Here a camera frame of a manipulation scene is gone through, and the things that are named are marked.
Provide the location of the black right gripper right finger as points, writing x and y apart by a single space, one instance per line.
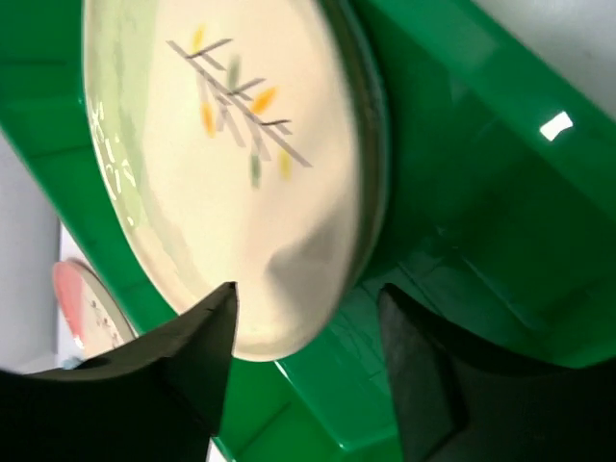
458 397

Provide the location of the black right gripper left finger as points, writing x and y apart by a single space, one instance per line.
157 398

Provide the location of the cream plate green section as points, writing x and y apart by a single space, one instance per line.
226 139

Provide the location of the green plastic bin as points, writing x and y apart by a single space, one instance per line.
487 194

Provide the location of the cream plate pink section back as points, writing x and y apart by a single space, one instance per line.
95 321

